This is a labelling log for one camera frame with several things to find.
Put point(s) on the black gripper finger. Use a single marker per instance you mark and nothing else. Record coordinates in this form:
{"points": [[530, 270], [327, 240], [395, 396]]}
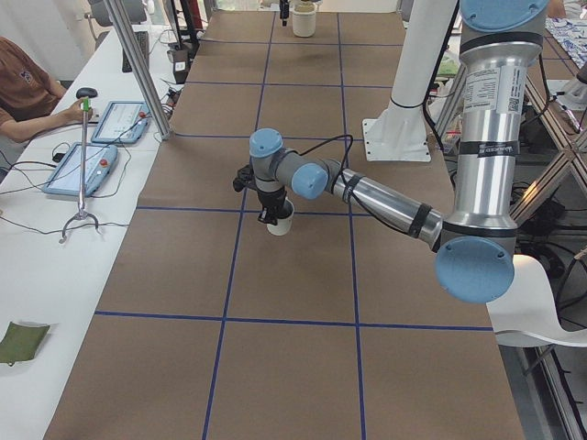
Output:
{"points": [[284, 11]]}

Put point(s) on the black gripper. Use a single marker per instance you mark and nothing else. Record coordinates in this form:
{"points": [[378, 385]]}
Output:
{"points": [[271, 200]]}

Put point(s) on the white mug with HOME text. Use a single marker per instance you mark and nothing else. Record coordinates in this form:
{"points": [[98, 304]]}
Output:
{"points": [[284, 220]]}

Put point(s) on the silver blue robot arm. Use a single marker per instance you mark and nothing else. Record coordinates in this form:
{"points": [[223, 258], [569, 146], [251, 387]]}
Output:
{"points": [[475, 242]]}

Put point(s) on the far blue teach pendant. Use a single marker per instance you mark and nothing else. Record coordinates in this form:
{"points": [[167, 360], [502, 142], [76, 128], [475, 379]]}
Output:
{"points": [[122, 122]]}

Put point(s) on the blue teach pendant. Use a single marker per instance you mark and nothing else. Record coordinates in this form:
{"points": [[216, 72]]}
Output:
{"points": [[122, 122], [65, 179]]}

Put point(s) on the near blue teach pendant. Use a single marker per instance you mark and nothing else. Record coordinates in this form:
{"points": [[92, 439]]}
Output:
{"points": [[65, 179]]}

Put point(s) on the black computer mouse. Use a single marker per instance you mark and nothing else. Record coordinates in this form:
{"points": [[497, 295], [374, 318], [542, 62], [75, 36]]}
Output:
{"points": [[86, 92]]}

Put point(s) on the person in brown shirt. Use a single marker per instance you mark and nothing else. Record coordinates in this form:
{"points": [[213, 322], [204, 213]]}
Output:
{"points": [[29, 96]]}

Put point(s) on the green cloth pouch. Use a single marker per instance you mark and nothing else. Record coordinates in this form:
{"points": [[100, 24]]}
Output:
{"points": [[21, 342]]}

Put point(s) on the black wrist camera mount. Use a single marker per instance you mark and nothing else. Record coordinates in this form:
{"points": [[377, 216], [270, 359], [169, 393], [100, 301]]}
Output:
{"points": [[245, 179]]}

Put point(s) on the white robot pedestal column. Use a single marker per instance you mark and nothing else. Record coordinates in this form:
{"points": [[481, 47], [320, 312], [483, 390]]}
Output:
{"points": [[399, 133]]}

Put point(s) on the aluminium frame post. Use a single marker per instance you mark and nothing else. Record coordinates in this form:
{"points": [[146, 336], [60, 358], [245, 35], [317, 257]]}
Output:
{"points": [[126, 35]]}

